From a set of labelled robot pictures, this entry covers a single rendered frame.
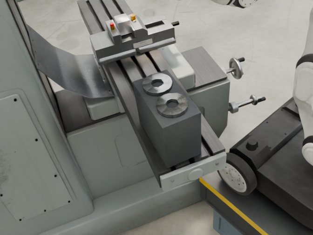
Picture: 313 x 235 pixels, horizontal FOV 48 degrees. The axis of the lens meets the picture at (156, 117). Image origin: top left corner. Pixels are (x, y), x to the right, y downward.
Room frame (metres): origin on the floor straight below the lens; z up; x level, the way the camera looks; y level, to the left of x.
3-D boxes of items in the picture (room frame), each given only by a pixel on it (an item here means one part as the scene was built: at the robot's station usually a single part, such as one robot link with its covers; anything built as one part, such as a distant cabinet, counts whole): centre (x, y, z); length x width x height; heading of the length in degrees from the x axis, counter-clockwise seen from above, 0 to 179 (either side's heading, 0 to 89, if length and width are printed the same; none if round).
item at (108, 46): (1.30, 0.05, 0.99); 0.35 x 0.15 x 0.11; 104
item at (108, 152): (1.26, 0.05, 0.44); 0.80 x 0.30 x 0.60; 105
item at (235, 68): (1.39, -0.41, 0.64); 0.16 x 0.12 x 0.12; 105
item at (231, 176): (0.86, -0.31, 0.50); 0.20 x 0.05 x 0.20; 35
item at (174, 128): (0.75, -0.03, 1.04); 0.22 x 0.12 x 0.20; 19
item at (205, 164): (1.22, 0.06, 0.90); 1.24 x 0.23 x 0.08; 15
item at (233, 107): (1.26, -0.47, 0.52); 0.22 x 0.06 x 0.06; 105
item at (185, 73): (1.26, 0.08, 0.80); 0.50 x 0.35 x 0.12; 105
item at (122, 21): (1.29, 0.08, 1.05); 0.06 x 0.05 x 0.06; 14
